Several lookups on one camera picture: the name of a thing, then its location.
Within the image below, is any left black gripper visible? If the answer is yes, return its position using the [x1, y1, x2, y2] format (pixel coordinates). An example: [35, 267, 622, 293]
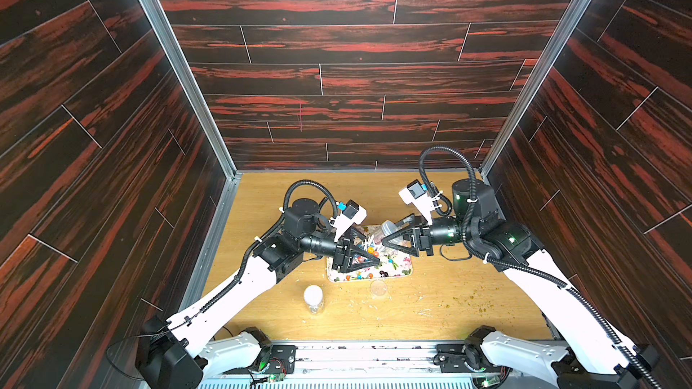
[294, 228, 375, 277]

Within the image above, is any clear candy jar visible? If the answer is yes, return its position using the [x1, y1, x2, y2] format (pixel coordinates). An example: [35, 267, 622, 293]
[369, 221, 405, 251]

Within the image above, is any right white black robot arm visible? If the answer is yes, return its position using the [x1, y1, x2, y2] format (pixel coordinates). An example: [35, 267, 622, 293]
[382, 178, 660, 388]

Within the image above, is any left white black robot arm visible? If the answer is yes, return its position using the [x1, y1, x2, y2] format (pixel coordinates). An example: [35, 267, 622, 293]
[134, 198, 380, 388]

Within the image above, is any jar with white lid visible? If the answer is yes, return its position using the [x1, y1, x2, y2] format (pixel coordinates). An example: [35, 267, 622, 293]
[304, 285, 324, 314]

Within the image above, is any floral pattern tray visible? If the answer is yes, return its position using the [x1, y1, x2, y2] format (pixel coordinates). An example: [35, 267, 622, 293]
[326, 224, 413, 283]

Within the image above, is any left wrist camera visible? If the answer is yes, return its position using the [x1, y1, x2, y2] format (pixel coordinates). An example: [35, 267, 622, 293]
[331, 200, 368, 242]

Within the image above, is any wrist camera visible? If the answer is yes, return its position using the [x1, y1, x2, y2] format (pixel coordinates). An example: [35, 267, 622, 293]
[331, 200, 368, 242]
[398, 180, 442, 225]

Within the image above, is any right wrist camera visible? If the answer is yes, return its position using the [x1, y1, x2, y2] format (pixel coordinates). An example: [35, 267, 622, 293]
[398, 180, 442, 225]

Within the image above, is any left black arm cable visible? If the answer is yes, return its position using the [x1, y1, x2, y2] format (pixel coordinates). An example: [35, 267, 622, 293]
[105, 177, 339, 379]

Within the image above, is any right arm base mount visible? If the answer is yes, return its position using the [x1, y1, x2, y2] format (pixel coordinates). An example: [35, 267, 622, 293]
[432, 342, 508, 375]

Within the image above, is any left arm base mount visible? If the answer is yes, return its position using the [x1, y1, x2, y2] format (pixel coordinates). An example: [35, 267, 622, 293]
[223, 344, 297, 376]

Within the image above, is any right black corrugated cable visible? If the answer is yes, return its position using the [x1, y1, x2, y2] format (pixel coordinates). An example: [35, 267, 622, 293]
[418, 145, 663, 389]

